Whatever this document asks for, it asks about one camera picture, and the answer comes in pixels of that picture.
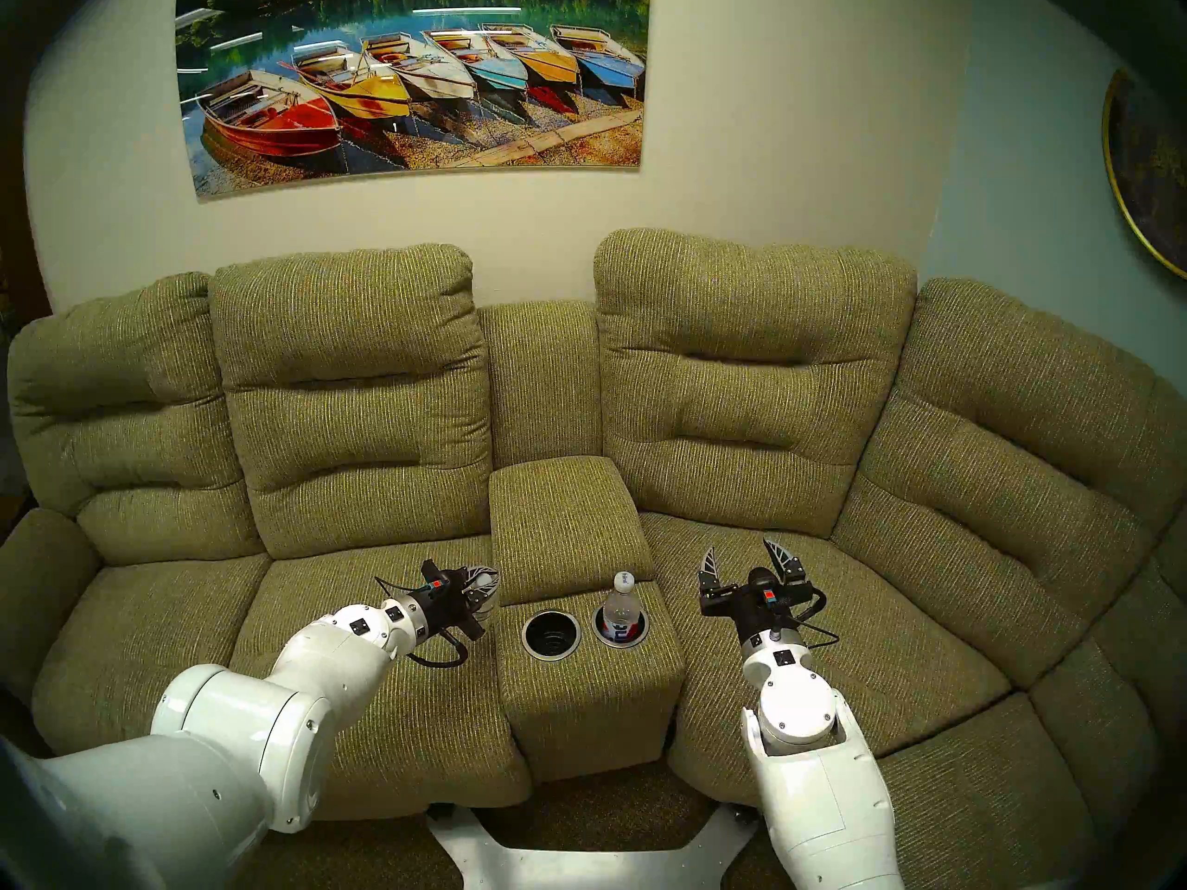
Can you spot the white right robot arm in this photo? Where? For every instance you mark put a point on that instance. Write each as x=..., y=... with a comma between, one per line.
x=816, y=786

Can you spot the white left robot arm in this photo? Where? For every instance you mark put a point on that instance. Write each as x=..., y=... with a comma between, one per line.
x=213, y=758

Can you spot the green fabric sofa console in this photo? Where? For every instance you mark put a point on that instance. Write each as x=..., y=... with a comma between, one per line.
x=566, y=508

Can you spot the small clear water bottle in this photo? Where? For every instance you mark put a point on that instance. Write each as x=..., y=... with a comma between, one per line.
x=493, y=590

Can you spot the colourful boats wall picture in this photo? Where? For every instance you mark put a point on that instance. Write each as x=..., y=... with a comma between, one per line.
x=417, y=82

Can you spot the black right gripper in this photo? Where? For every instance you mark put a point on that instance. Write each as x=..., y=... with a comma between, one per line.
x=756, y=610

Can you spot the clear bottle red blue label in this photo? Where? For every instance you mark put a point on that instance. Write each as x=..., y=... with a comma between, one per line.
x=621, y=610

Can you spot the green fabric sectional sofa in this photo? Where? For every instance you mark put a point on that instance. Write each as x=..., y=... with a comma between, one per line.
x=742, y=387

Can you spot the silver-rimmed black cup holder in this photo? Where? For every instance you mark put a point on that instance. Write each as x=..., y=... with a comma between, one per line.
x=619, y=645
x=552, y=636

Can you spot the round gold-rimmed wall decor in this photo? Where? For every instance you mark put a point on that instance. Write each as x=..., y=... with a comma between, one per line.
x=1150, y=165

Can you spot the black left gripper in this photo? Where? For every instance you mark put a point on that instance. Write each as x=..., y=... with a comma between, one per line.
x=445, y=605

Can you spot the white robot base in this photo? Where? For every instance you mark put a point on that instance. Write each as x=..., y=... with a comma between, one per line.
x=575, y=870

